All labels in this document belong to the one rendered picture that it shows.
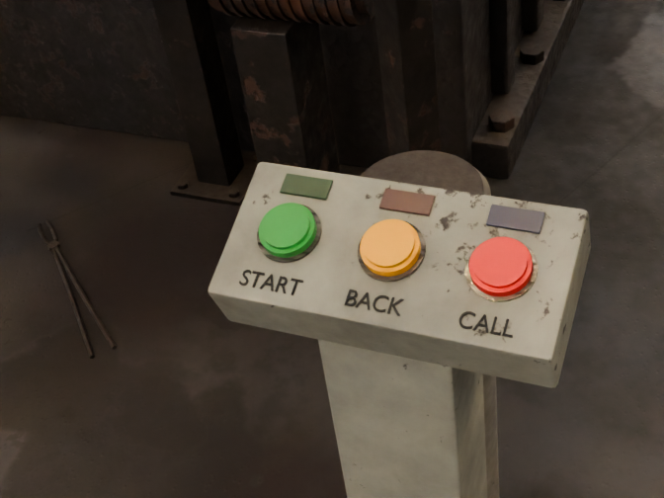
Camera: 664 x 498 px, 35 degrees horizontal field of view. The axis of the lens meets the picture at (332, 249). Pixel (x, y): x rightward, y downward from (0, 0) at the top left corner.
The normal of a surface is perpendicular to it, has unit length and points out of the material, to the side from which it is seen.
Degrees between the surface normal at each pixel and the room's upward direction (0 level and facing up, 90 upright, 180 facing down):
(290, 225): 20
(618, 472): 0
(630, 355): 0
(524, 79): 0
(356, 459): 90
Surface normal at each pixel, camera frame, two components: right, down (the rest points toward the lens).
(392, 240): -0.24, -0.48
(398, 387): -0.36, 0.65
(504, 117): -0.12, -0.74
